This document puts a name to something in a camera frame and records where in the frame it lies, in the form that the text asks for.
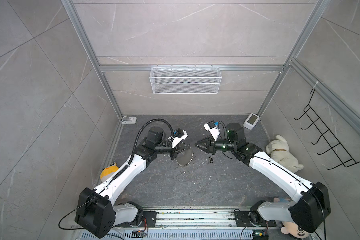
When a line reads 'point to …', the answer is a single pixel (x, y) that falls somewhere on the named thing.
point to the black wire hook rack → (336, 149)
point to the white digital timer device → (251, 121)
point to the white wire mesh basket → (184, 80)
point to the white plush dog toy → (278, 150)
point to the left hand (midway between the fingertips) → (188, 143)
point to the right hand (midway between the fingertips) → (196, 142)
